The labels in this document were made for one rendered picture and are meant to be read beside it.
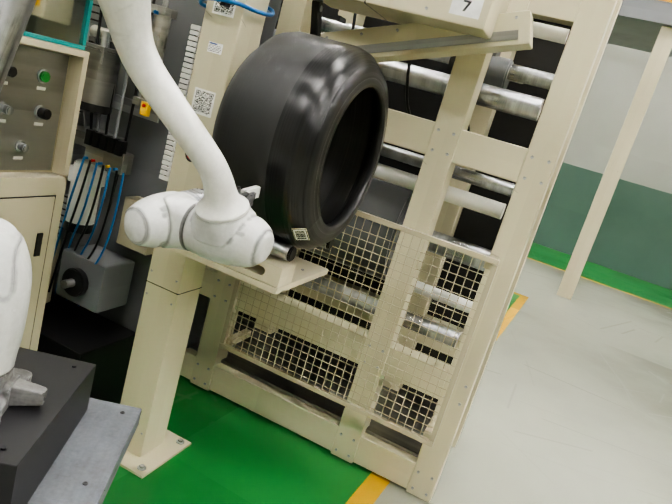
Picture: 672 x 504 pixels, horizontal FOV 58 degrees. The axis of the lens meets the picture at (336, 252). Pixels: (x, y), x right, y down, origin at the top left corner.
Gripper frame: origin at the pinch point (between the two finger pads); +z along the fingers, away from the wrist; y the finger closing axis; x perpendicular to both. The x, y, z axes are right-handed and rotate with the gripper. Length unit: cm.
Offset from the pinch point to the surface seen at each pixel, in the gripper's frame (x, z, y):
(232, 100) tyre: -20.1, 4.7, 12.5
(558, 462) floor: 126, 146, -110
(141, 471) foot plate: 106, 3, 23
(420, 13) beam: -52, 56, -14
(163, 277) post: 43, 17, 35
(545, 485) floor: 122, 118, -105
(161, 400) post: 87, 16, 28
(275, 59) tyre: -31.9, 12.6, 6.9
